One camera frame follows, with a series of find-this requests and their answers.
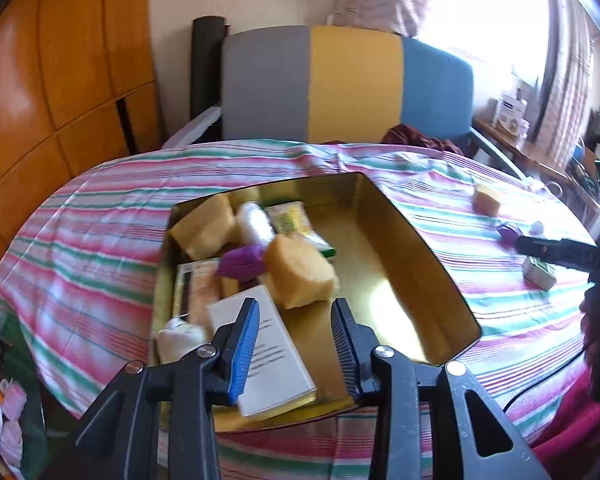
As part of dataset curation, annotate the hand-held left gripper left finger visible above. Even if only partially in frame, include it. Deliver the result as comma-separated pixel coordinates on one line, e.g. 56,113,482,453
75,298,261,480

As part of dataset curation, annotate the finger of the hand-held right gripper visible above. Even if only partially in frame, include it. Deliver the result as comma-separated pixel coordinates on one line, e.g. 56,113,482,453
515,236,598,270

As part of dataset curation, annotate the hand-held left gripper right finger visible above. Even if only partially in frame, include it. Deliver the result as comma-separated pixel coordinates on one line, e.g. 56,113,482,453
330,298,551,480

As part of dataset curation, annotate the beige carton box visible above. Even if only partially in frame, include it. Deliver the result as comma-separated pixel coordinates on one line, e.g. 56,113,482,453
207,284,317,417

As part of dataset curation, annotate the purple candy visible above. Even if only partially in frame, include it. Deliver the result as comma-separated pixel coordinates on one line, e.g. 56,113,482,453
496,224,523,247
215,244,268,281

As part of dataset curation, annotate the white plush ball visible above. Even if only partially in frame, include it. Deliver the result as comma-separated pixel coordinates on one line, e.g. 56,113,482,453
155,317,208,365

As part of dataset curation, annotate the golden tin box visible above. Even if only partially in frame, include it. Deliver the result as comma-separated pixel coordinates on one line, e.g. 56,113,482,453
152,172,482,433

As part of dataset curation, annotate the yellow sponge cake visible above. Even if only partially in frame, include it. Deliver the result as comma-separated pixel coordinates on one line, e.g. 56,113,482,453
170,192,238,261
262,235,338,310
472,183,505,217

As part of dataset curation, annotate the yellow green snack packet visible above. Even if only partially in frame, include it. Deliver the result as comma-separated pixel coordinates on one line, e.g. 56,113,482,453
265,201,338,256

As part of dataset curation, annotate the small green box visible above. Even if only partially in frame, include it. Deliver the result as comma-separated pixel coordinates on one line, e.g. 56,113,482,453
522,256,560,291

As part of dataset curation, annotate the brown gold flat packet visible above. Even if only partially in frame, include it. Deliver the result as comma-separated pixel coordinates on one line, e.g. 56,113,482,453
172,258,238,323

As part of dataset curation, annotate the wooden desk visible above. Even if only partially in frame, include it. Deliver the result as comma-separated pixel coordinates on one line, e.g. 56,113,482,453
472,117,600,211

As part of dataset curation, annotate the pink patterned curtain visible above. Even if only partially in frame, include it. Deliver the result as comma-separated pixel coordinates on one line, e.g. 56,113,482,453
535,0,593,171

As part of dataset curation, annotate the white product box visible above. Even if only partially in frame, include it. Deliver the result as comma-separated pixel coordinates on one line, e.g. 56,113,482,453
492,92,528,133

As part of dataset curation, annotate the person's red clothing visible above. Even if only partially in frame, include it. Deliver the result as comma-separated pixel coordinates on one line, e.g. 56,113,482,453
530,365,600,480

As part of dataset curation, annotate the dark red cloth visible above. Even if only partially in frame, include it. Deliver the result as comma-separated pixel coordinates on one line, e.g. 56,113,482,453
382,124,463,156

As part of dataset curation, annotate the striped bed sheet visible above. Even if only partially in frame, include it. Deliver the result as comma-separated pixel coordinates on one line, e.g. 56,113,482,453
0,141,598,480

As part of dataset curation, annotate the green printed bag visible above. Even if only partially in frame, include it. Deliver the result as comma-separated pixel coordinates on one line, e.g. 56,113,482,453
0,315,48,480

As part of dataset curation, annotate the grey yellow blue sofa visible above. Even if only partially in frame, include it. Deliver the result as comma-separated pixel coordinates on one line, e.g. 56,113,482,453
162,25,523,176

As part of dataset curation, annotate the dark rolled mat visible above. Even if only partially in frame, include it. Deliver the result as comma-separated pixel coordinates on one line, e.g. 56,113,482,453
190,16,228,131

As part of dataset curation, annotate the wooden wardrobe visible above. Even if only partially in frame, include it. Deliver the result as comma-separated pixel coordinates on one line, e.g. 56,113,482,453
0,0,166,311

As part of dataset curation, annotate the black cable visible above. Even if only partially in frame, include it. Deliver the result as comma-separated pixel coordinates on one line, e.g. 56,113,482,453
502,345,593,411

